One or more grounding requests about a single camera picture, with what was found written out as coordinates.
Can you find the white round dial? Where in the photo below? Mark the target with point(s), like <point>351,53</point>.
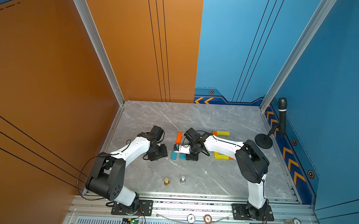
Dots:
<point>191,219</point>

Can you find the yellow block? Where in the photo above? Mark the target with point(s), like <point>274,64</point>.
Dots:
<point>223,133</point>
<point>222,157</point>

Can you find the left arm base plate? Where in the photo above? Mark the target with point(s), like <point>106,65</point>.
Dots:
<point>144,206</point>

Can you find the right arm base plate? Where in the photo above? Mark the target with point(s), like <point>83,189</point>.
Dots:
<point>241,211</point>

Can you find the brass weight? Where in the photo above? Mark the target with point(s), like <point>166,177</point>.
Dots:
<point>166,182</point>

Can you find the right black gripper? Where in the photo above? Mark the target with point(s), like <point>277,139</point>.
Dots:
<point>193,157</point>

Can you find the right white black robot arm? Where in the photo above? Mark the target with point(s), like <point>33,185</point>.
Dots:
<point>253,165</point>

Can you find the tape roll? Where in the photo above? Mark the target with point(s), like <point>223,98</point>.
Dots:
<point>292,221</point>

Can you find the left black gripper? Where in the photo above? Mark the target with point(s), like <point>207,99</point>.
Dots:
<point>164,153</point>

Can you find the silver weight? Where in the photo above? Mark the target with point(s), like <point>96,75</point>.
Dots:
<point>183,180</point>

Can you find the black microphone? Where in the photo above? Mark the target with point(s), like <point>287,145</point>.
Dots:
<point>282,107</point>

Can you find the copper round dial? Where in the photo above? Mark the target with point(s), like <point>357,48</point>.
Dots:
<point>207,219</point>

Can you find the left green circuit board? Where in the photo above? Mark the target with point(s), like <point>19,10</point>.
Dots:
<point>130,222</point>

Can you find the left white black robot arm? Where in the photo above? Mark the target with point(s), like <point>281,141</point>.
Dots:
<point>106,177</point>

